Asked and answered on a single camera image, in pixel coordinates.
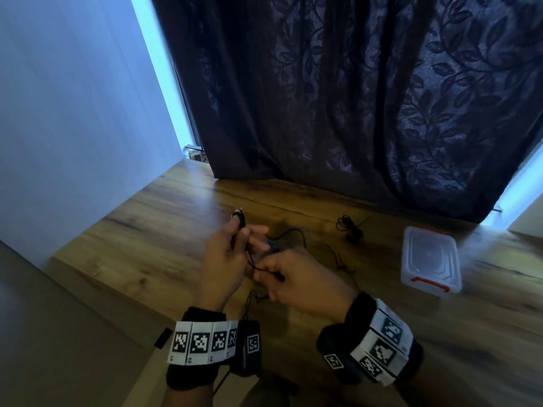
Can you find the small black desk fitting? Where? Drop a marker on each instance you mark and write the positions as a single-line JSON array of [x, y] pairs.
[[163, 338]]

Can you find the left wristband with marker tags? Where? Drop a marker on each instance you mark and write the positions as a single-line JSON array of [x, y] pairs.
[[201, 341]]

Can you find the person's left hand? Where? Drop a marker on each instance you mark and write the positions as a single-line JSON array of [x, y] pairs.
[[222, 267]]

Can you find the white window frame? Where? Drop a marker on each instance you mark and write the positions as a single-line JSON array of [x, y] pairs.
[[165, 72]]

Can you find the person's right hand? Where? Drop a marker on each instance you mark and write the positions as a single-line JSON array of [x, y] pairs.
[[305, 283]]

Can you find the dark leaf-patterned curtain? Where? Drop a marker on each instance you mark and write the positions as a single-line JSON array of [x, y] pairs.
[[360, 101]]

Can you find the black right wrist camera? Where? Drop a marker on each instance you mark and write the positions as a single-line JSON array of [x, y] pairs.
[[335, 360]]

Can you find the right wristband with marker tags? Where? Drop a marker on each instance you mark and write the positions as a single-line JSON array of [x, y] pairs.
[[388, 341]]

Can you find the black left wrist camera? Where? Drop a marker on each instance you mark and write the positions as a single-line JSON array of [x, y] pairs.
[[250, 347]]

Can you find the person's right forearm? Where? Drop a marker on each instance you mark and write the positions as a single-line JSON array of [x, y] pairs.
[[428, 394]]

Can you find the person's left forearm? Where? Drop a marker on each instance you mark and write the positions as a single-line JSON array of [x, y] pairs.
[[188, 398]]

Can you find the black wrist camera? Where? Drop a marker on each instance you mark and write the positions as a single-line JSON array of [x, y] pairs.
[[335, 360], [250, 347]]

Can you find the wristband with marker tags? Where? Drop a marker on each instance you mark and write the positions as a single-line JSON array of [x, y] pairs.
[[201, 341], [388, 341]]

